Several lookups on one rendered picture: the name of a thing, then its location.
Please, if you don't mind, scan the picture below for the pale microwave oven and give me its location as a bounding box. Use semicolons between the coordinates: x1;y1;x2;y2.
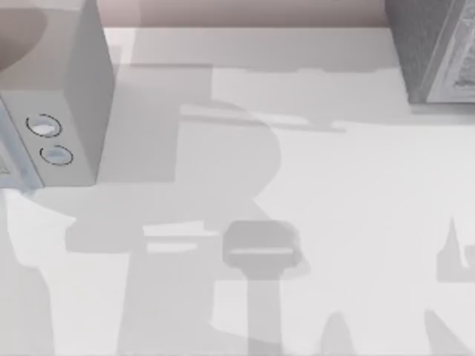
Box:
0;0;116;190

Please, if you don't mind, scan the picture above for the small round microwave knob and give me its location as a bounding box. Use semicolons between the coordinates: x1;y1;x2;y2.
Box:
39;145;74;167

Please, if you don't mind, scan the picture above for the large round microwave knob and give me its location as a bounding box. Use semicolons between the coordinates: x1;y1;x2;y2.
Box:
25;113;63;139

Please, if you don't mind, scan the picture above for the pale microwave door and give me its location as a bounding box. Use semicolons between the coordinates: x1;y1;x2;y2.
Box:
0;96;45;191

